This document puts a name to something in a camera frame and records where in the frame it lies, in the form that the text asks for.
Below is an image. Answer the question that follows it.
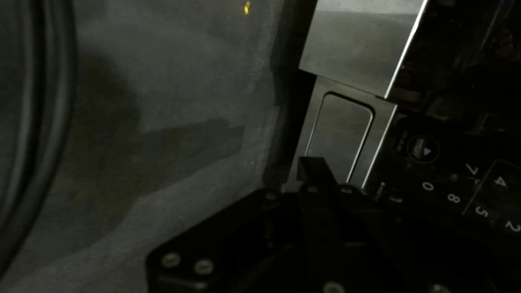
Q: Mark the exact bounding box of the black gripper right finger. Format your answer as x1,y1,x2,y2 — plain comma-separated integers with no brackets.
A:
318,156,521,293

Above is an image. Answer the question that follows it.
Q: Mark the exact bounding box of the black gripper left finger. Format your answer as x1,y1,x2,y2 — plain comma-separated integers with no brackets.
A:
145,154,328,293

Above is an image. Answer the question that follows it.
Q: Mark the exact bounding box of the stainless steel microwave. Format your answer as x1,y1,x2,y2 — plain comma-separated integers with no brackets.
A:
285,0,521,242

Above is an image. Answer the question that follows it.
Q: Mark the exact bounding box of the black countertop slab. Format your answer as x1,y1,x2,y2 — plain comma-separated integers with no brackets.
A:
0,0,320,293

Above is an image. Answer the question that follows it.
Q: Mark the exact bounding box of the black cable bundle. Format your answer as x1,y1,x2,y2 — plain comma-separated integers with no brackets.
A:
0,0,79,274

